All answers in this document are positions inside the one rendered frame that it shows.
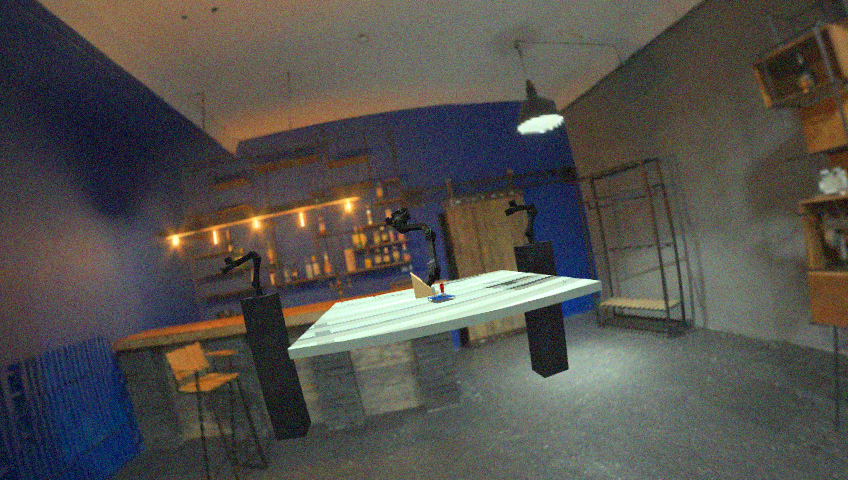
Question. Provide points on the blue circuit board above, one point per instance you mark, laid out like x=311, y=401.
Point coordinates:
x=440, y=296

